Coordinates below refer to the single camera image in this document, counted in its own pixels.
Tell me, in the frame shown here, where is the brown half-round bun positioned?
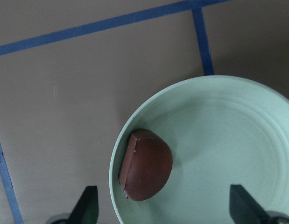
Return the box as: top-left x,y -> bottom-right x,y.
119,129 -> 173,201

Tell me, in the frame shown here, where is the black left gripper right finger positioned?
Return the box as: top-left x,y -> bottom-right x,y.
229,184 -> 270,224

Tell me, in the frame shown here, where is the light green round plate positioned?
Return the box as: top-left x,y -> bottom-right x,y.
109,76 -> 289,224

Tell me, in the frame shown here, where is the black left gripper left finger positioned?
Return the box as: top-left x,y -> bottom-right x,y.
67,186 -> 98,224

